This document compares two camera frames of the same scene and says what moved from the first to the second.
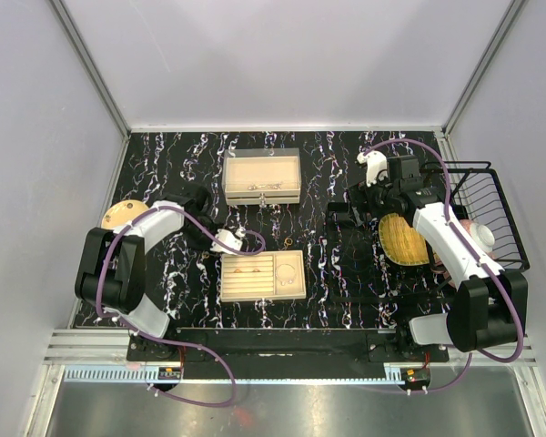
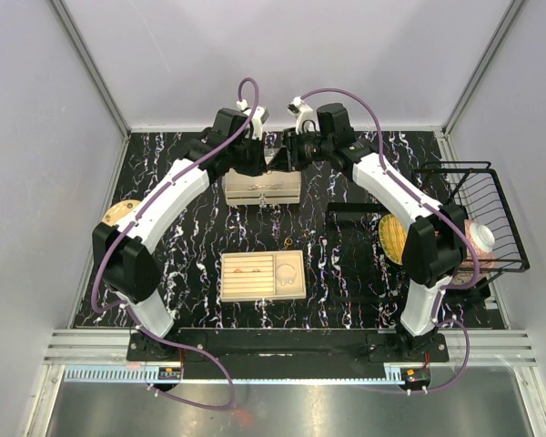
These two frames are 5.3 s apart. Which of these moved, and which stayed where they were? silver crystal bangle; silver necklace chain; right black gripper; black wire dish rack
Moved: right black gripper
Stayed: black wire dish rack; silver crystal bangle; silver necklace chain
